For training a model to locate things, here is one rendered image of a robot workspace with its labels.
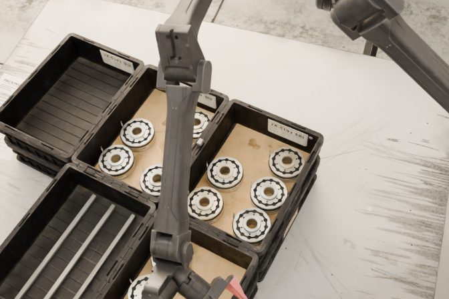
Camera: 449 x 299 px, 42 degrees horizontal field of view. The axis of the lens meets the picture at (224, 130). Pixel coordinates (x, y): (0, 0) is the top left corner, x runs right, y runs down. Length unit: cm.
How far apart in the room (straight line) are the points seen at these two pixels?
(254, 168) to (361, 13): 78
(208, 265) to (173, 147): 46
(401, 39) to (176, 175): 52
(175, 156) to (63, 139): 70
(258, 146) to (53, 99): 68
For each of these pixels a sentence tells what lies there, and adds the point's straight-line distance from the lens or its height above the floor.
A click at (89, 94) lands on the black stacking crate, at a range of 193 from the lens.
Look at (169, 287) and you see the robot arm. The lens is 126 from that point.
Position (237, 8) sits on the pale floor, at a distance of 330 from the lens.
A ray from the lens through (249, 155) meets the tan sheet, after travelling 171.
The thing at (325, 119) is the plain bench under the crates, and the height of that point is 70.
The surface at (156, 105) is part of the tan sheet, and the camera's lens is 185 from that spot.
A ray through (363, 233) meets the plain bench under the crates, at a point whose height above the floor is 70.
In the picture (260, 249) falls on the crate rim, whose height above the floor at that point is 93.
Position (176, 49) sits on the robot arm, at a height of 142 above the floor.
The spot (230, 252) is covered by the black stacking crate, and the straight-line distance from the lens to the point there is 151.
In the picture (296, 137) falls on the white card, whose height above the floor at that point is 89.
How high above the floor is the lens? 229
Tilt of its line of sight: 56 degrees down
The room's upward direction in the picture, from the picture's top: 5 degrees counter-clockwise
